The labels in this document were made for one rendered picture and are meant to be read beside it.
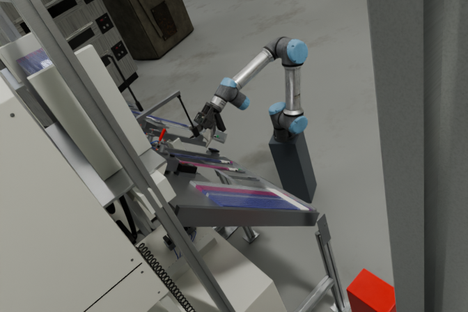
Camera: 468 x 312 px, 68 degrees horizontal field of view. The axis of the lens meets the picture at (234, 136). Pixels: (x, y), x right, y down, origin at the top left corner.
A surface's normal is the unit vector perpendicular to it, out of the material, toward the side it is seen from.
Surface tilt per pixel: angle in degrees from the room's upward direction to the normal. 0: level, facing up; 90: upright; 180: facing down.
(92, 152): 90
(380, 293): 0
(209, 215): 90
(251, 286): 0
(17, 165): 90
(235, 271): 0
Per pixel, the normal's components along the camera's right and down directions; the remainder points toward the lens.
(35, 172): 0.61, 0.30
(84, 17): 0.87, 0.01
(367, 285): -0.31, -0.77
